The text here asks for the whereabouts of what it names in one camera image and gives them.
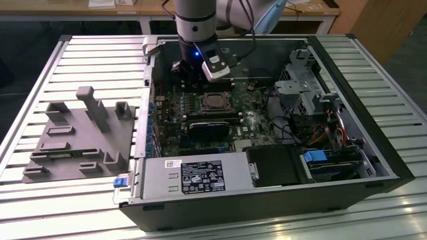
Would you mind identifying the black NVIDIA graphics card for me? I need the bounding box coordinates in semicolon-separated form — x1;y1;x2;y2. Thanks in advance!
186;120;233;139

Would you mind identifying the wooden cabinet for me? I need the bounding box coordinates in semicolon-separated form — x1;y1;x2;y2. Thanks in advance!
329;0;427;65

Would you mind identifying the green RAM stick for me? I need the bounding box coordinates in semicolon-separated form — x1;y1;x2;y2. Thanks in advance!
46;149;101;158

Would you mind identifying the silver chipset heatsink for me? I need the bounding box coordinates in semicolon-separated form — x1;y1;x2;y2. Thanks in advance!
233;138;255;151

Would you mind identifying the metal socket cover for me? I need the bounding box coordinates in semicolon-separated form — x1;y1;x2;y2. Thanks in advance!
201;92;233;111

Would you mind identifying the black camera cable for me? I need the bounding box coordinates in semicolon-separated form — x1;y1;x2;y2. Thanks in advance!
230;0;261;67

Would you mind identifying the hard disk in blue carrier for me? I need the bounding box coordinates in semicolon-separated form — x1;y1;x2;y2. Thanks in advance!
299;148;367;182

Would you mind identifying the coloured wire bundle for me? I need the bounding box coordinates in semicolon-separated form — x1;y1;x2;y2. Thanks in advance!
309;107;350;148

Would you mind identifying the grey parts rack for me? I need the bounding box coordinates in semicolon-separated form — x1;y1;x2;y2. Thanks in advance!
21;85;141;184

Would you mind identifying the black disk bay cover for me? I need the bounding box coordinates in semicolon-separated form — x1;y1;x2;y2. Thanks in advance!
242;145;314;188

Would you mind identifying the dark grey fan shroud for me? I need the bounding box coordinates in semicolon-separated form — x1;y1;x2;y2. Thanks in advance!
266;93;291;121

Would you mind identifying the grey metal drive cage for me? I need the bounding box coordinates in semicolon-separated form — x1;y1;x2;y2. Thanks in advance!
273;48;343;117

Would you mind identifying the black RAM slot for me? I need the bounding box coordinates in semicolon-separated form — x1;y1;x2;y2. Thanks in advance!
189;116;242;124
189;112;241;119

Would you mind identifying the green motherboard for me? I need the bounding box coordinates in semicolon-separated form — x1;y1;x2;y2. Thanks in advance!
154;79;282;158

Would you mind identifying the wooden desk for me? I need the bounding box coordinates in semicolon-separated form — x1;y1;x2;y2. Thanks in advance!
0;0;342;36

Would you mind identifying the black PC case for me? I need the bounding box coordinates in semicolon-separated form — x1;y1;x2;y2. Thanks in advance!
118;33;417;232

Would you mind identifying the CPU socket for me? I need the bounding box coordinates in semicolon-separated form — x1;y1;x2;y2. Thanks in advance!
199;91;234;113

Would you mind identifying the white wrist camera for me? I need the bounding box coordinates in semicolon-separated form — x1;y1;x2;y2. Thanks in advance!
201;48;233;83

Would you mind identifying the blue case latch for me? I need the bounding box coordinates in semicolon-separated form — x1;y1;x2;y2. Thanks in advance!
113;176;130;189

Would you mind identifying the grey power supply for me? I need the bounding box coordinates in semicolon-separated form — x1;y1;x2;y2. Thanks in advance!
129;151;261;201

